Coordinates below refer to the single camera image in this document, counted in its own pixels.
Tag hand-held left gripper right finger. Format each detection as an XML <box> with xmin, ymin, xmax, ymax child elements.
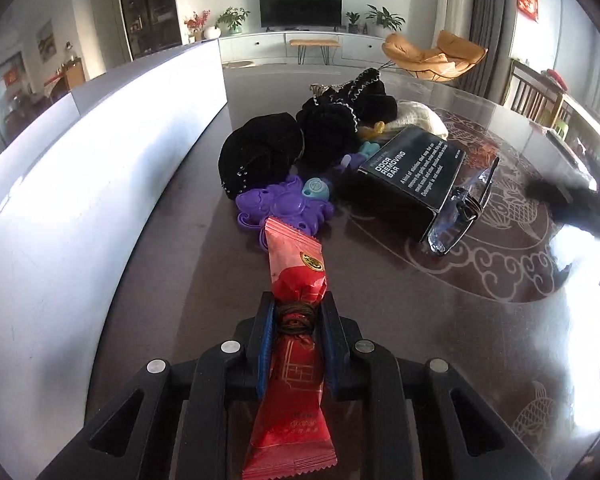
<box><xmin>320</xmin><ymin>291</ymin><xmax>552</xmax><ymax>480</ymax></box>

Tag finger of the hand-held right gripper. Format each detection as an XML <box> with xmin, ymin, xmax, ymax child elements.
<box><xmin>526</xmin><ymin>152</ymin><xmax>600</xmax><ymax>235</ymax></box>

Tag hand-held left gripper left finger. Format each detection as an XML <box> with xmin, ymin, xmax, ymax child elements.
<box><xmin>35</xmin><ymin>291</ymin><xmax>276</xmax><ymax>480</ymax></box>

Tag brown hair tie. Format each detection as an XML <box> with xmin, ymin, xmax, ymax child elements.
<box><xmin>275</xmin><ymin>302</ymin><xmax>319</xmax><ymax>334</ymax></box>

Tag red snack packet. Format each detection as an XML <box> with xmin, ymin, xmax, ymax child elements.
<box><xmin>242</xmin><ymin>216</ymin><xmax>339</xmax><ymax>480</ymax></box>

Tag cream knitted pouch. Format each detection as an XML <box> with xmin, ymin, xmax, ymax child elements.
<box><xmin>358</xmin><ymin>101</ymin><xmax>449</xmax><ymax>142</ymax></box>

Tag black velvet pouch white trim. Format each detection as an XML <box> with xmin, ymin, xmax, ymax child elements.
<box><xmin>296</xmin><ymin>67</ymin><xmax>399</xmax><ymax>169</ymax></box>

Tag glass desktop with fish pattern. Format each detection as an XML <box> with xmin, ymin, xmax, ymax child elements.
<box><xmin>95</xmin><ymin>62</ymin><xmax>600</xmax><ymax>480</ymax></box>

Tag clear-framed glasses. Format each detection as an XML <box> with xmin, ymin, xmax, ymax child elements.
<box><xmin>426</xmin><ymin>156</ymin><xmax>501</xmax><ymax>257</ymax></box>

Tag wooden chair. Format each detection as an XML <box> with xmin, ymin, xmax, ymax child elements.
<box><xmin>502</xmin><ymin>59</ymin><xmax>567</xmax><ymax>122</ymax></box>

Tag purple bear toy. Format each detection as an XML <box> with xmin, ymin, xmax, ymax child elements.
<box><xmin>235</xmin><ymin>175</ymin><xmax>337</xmax><ymax>236</ymax></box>

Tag teal round toy piece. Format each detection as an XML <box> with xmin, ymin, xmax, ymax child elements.
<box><xmin>301</xmin><ymin>177</ymin><xmax>331</xmax><ymax>201</ymax></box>

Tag black cardboard box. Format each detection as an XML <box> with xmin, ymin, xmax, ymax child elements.
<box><xmin>356</xmin><ymin>126</ymin><xmax>467</xmax><ymax>244</ymax></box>

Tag grey curtain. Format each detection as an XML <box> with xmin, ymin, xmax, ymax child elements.
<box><xmin>467</xmin><ymin>0</ymin><xmax>519</xmax><ymax>106</ymax></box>

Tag orange lounge chair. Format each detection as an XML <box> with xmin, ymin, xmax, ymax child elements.
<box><xmin>381</xmin><ymin>30</ymin><xmax>489</xmax><ymax>84</ymax></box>

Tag white curtain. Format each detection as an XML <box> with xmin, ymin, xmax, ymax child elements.
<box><xmin>437</xmin><ymin>0</ymin><xmax>476</xmax><ymax>47</ymax></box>

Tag white board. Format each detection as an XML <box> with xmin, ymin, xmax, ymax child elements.
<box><xmin>0</xmin><ymin>37</ymin><xmax>229</xmax><ymax>461</ymax></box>

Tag large leafy potted plant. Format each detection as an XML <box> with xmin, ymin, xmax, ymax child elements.
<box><xmin>366</xmin><ymin>5</ymin><xmax>406</xmax><ymax>37</ymax></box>

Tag white television cabinet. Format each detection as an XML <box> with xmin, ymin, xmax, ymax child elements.
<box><xmin>218</xmin><ymin>31</ymin><xmax>406</xmax><ymax>66</ymax></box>

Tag wooden bench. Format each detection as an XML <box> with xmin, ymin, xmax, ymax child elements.
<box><xmin>288</xmin><ymin>38</ymin><xmax>341</xmax><ymax>65</ymax></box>

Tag green potted plant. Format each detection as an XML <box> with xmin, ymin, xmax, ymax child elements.
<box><xmin>216</xmin><ymin>6</ymin><xmax>251</xmax><ymax>36</ymax></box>

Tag red flower vase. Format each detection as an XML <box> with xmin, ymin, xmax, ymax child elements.
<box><xmin>184</xmin><ymin>10</ymin><xmax>212</xmax><ymax>44</ymax></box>

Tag wooden sideboard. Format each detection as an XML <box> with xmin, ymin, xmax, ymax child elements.
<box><xmin>62</xmin><ymin>57</ymin><xmax>86</xmax><ymax>89</ymax></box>

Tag black television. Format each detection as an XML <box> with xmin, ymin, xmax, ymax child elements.
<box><xmin>259</xmin><ymin>0</ymin><xmax>343</xmax><ymax>29</ymax></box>

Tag dark display cabinet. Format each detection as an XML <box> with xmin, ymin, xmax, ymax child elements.
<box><xmin>116</xmin><ymin>0</ymin><xmax>183</xmax><ymax>61</ymax></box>

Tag wall painting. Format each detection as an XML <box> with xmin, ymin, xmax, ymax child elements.
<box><xmin>36</xmin><ymin>20</ymin><xmax>56</xmax><ymax>64</ymax></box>

